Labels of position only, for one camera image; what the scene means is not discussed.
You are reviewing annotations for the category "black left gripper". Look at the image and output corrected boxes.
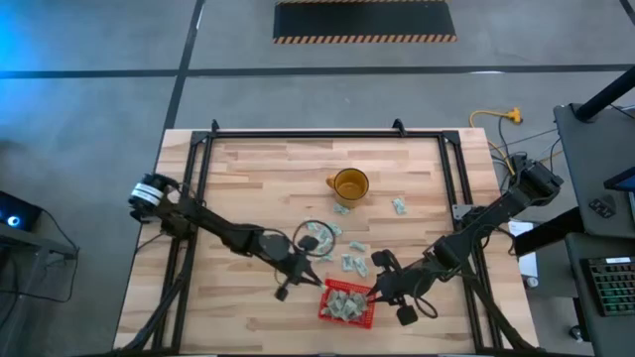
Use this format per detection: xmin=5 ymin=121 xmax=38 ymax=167
xmin=274 ymin=251 xmax=327 ymax=302

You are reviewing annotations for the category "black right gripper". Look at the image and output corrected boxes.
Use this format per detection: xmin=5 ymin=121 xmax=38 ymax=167
xmin=367 ymin=249 xmax=434 ymax=307

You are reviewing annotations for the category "red slotted plastic basket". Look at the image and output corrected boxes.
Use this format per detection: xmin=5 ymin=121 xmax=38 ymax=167
xmin=317 ymin=278 xmax=377 ymax=330

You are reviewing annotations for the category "amber glass mug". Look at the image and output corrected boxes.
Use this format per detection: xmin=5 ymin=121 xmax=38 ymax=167
xmin=325 ymin=168 xmax=371 ymax=209

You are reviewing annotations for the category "white paper sheet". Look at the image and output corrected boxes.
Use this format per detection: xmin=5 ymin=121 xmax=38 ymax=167
xmin=508 ymin=220 xmax=540 ymax=280

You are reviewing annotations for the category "black diagonal desk bar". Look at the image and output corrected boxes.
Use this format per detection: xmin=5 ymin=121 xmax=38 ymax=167
xmin=513 ymin=206 xmax=584 ymax=259

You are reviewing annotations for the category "dark grey desk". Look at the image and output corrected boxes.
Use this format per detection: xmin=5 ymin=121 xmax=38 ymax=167
xmin=565 ymin=232 xmax=635 ymax=357

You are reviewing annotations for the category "black backlit keyboard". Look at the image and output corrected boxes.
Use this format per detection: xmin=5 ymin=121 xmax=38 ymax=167
xmin=579 ymin=256 xmax=635 ymax=317

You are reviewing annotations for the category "small black desk device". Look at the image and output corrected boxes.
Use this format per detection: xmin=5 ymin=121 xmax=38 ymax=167
xmin=588 ymin=195 xmax=617 ymax=220

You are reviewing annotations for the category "black hazard-striped floor mat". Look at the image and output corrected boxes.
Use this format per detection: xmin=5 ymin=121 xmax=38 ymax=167
xmin=272 ymin=0 xmax=458 ymax=45

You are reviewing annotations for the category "dark monitor screen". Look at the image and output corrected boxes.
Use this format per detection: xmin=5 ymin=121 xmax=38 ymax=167
xmin=603 ymin=167 xmax=635 ymax=192

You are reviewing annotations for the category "black computer with blue light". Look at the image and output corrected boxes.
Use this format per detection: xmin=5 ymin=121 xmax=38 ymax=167
xmin=0 ymin=190 xmax=44 ymax=232

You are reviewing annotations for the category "black round pole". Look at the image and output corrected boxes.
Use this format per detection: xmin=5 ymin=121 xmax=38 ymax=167
xmin=574 ymin=66 xmax=635 ymax=123

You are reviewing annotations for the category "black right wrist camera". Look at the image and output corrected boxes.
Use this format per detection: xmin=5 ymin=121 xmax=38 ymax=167
xmin=395 ymin=305 xmax=419 ymax=327

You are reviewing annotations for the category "black left wrist camera cable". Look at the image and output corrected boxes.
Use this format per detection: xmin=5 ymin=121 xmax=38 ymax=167
xmin=292 ymin=219 xmax=337 ymax=258

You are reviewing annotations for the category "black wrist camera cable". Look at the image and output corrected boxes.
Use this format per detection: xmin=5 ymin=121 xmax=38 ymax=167
xmin=292 ymin=219 xmax=337 ymax=258
xmin=413 ymin=296 xmax=440 ymax=320

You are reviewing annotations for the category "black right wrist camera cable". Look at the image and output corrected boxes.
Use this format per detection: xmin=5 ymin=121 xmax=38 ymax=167
xmin=413 ymin=296 xmax=440 ymax=320

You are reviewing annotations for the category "black corrugated cable conduit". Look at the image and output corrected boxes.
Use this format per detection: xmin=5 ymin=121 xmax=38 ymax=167
xmin=460 ymin=267 xmax=540 ymax=356
xmin=116 ymin=237 xmax=195 ymax=356

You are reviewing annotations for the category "black metal table frame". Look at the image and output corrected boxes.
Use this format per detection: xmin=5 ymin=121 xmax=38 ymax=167
xmin=151 ymin=118 xmax=505 ymax=356

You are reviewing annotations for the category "black power cable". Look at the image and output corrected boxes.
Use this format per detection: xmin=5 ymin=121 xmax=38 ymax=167
xmin=490 ymin=117 xmax=565 ymax=173

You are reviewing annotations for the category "yellow extension cord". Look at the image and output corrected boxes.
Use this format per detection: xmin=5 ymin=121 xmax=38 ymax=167
xmin=468 ymin=107 xmax=525 ymax=175

